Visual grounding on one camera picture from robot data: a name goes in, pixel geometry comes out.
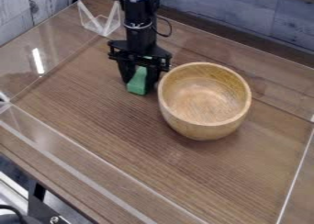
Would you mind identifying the clear acrylic corner bracket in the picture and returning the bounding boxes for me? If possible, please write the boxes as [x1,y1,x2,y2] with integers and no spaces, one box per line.
[78,1,122,37]

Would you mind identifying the black cable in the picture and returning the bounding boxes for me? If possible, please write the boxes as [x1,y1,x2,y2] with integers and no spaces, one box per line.
[0,204,30,224]

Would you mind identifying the black table leg bracket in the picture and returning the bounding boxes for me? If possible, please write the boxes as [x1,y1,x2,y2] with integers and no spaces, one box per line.
[27,181,71,224]

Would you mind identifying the green rectangular stick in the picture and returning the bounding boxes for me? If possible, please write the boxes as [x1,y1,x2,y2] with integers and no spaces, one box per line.
[127,64,149,95]

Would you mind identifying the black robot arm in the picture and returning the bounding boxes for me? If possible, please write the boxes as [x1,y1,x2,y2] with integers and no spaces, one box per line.
[109,0,173,95]

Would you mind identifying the clear acrylic front wall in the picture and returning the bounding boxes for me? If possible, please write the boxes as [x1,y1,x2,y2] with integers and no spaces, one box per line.
[0,103,209,224]

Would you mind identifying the wooden bowl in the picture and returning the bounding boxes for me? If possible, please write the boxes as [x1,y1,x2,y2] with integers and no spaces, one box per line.
[158,62,253,140]

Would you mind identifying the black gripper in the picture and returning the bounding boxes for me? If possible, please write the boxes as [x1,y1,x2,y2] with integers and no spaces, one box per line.
[109,40,173,93]

